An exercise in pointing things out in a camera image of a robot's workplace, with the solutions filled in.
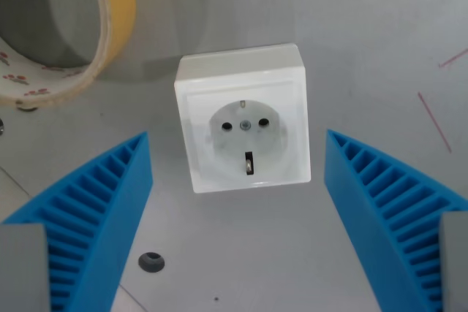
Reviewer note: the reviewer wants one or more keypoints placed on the white wall socket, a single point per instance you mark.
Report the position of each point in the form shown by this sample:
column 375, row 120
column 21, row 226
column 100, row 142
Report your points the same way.
column 241, row 85

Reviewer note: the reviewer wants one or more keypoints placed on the yellow adhesive tape roll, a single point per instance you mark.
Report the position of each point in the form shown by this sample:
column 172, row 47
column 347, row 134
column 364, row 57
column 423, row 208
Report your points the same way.
column 117, row 5

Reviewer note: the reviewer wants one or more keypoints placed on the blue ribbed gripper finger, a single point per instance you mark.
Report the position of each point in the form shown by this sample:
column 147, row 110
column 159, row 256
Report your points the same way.
column 95, row 224
column 387, row 224

